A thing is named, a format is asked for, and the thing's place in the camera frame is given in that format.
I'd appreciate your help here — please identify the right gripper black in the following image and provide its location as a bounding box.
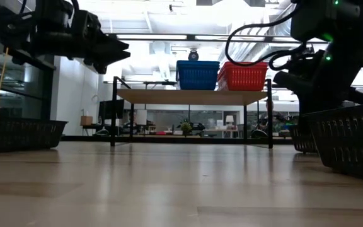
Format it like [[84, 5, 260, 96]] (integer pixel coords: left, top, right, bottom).
[[273, 52, 363, 115]]

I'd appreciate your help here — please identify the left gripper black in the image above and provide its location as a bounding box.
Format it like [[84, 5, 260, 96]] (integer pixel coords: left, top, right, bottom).
[[69, 9, 131, 75]]

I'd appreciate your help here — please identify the black plastic basket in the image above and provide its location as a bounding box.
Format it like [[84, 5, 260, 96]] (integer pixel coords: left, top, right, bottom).
[[288, 123, 320, 154], [0, 117, 68, 154], [301, 102, 363, 184]]

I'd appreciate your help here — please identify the wooden shelf with black legs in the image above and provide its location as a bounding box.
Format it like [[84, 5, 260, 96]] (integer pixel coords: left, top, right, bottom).
[[110, 76, 274, 149]]

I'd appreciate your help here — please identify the black computer monitor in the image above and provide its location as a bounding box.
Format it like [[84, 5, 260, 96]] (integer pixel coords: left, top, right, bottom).
[[98, 99, 125, 121]]

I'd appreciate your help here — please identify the white box lamp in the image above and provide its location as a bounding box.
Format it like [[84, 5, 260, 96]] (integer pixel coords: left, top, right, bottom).
[[136, 109, 148, 126]]

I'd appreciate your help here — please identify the overhead light bar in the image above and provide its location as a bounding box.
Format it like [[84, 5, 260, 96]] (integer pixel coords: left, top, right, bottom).
[[105, 32, 327, 44]]

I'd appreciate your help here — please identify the small green potted plant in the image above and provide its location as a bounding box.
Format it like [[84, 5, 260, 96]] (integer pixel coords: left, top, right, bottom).
[[180, 121, 193, 136]]

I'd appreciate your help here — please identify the black metal rig frame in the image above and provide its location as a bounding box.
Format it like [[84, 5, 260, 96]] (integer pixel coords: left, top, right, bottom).
[[61, 134, 292, 145]]

